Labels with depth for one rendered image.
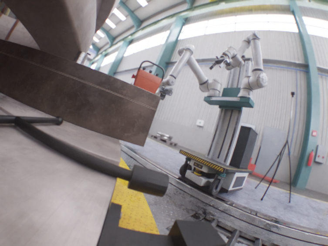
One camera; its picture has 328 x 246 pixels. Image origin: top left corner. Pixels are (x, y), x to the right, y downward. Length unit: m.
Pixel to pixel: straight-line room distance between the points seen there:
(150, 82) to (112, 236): 0.92
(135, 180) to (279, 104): 7.21
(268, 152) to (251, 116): 1.88
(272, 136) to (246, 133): 5.05
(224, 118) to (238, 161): 0.58
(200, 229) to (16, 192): 0.28
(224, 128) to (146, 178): 1.57
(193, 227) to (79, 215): 0.17
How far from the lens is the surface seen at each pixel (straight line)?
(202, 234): 0.24
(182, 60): 1.59
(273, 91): 7.60
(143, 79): 0.97
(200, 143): 7.47
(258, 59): 1.66
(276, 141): 6.79
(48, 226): 0.20
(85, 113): 0.92
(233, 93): 1.85
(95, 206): 0.24
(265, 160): 6.68
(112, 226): 0.21
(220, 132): 1.83
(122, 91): 0.92
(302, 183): 5.98
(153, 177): 0.34
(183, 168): 1.68
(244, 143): 1.77
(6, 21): 4.78
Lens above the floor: 0.46
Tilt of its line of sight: 3 degrees up
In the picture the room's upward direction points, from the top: 19 degrees clockwise
